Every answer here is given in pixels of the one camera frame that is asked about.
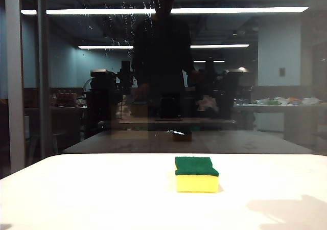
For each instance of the white window frame post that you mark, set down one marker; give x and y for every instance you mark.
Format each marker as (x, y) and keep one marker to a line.
(14, 87)

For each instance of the yellow sponge with green scourer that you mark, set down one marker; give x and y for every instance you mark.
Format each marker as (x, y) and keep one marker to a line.
(196, 182)

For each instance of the grey metal frame post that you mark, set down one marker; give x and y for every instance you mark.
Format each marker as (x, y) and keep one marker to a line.
(43, 87)

